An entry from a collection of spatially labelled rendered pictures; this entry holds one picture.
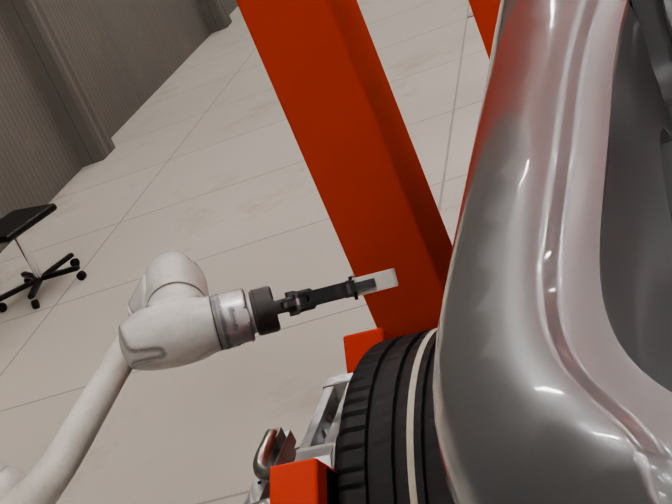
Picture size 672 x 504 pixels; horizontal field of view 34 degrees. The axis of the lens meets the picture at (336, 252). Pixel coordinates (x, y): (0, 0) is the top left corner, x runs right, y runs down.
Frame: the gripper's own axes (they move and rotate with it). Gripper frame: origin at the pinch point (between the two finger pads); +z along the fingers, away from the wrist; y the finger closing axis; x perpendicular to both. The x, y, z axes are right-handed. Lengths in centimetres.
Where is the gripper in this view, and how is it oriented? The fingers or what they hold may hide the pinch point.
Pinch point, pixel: (375, 282)
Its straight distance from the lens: 177.3
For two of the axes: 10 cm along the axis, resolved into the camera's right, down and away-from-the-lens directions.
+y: 0.5, -0.6, -10.0
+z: 9.7, -2.5, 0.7
